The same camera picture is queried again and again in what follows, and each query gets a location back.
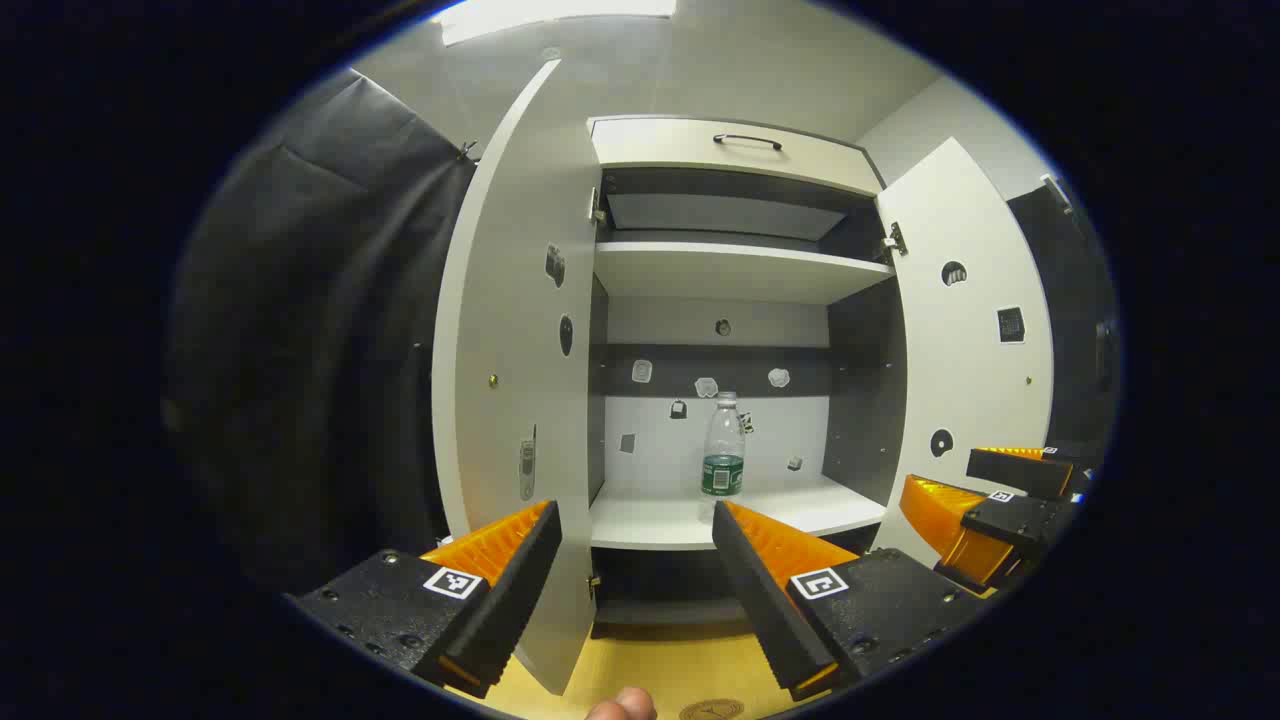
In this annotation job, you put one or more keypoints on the black backdrop cloth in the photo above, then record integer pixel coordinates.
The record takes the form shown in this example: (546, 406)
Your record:
(300, 350)

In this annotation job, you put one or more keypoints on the white cabinet door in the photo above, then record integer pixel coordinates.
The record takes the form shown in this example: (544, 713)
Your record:
(970, 400)
(510, 300)

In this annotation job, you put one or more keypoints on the clear plastic bottle green label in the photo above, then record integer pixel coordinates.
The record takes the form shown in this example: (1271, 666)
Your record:
(722, 450)

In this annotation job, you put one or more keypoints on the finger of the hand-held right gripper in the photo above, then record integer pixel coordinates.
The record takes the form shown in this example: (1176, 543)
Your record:
(1020, 520)
(1015, 472)

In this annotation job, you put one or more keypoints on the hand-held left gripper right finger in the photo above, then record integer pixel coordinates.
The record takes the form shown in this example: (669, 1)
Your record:
(760, 610)

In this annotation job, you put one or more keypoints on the white cabinet shelf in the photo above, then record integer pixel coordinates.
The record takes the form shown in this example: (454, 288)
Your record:
(650, 520)
(740, 270)

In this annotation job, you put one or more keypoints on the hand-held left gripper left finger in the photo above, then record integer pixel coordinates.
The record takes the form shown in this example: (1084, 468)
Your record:
(510, 600)

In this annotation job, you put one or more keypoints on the round brown coaster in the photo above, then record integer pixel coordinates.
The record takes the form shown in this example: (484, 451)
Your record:
(712, 712)

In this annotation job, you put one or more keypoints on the white grey cabinet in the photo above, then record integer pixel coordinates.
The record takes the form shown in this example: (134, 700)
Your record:
(680, 320)

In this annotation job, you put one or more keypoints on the metal door hinge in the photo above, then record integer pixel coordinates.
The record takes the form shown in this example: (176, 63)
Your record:
(895, 240)
(597, 207)

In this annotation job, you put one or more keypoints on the white cabinet drawer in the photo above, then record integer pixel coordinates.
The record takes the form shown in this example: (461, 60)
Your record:
(680, 145)

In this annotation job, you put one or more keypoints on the metal cloth clip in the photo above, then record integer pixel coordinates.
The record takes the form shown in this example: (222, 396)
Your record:
(468, 150)

